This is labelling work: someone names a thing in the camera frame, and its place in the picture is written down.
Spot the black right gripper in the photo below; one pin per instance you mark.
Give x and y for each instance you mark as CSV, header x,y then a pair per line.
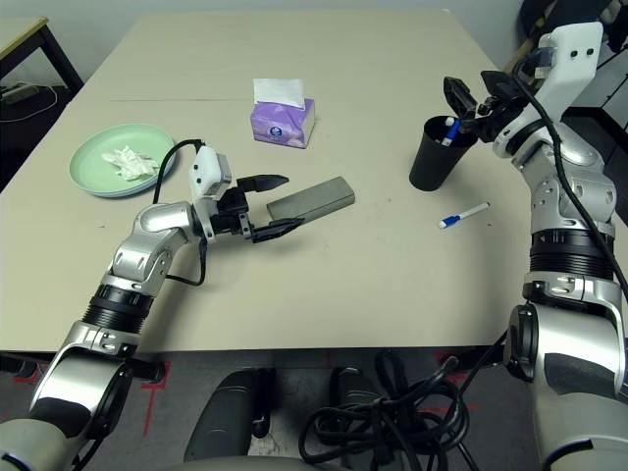
x,y
495,120

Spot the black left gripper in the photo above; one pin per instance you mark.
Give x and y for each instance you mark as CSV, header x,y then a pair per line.
x,y
230,211

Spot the grey glasses case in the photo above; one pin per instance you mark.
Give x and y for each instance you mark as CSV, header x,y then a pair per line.
x,y
319,196

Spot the white tissue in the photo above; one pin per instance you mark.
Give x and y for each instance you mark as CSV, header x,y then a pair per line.
x,y
130,164

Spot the light green plate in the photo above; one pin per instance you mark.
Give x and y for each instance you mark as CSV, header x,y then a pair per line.
x,y
93,152

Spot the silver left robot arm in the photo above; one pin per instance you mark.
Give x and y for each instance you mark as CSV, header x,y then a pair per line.
x,y
147,235

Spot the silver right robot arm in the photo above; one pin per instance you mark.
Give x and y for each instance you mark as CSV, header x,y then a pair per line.
x,y
564,196

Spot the purple tissue box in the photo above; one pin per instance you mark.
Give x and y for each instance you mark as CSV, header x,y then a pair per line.
x,y
279,127

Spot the black cup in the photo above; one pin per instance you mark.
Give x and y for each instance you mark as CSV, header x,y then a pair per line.
x,y
432,167

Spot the black jacket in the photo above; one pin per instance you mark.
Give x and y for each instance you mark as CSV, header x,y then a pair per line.
x,y
532,15

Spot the dark grey robot right leg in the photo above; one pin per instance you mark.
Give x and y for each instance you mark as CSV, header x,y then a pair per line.
x,y
350,392

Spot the dark grey robot leg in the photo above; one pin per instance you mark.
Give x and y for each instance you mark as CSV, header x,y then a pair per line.
x,y
350,392
221,422

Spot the dark grey robot left leg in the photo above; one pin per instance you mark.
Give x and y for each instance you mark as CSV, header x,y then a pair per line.
x,y
221,422

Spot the grey power strip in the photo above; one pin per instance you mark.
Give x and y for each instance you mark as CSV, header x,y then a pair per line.
x,y
22,93

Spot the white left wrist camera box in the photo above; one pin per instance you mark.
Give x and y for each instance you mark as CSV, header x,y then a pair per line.
x,y
206,169

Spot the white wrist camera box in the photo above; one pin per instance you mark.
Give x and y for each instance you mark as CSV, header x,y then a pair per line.
x,y
574,59
206,169

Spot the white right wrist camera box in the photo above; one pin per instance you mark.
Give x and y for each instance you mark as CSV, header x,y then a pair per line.
x,y
574,59

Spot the beige side table black frame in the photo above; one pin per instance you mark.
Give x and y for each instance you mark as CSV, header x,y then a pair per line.
x,y
19,34

